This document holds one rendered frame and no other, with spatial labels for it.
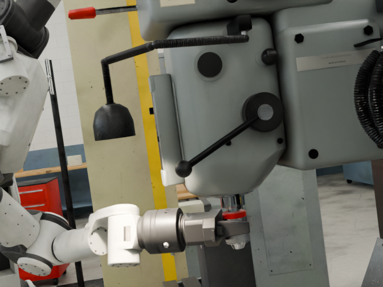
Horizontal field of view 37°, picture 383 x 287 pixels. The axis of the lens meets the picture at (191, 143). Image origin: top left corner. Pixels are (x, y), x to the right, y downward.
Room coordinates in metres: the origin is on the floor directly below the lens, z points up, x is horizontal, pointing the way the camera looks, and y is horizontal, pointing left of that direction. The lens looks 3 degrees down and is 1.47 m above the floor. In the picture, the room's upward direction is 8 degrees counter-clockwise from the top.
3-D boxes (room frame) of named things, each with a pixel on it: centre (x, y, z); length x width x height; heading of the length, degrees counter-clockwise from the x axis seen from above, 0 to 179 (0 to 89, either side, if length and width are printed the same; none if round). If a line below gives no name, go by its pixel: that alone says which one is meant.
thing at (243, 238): (1.10, -0.06, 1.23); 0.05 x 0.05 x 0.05
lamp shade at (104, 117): (1.00, 0.13, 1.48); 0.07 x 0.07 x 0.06
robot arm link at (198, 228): (1.12, 0.02, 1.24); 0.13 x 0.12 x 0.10; 169
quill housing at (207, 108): (1.10, -0.07, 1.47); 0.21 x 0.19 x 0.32; 9
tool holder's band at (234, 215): (1.10, -0.06, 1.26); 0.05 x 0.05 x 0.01
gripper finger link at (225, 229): (1.07, -0.06, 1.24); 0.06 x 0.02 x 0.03; 78
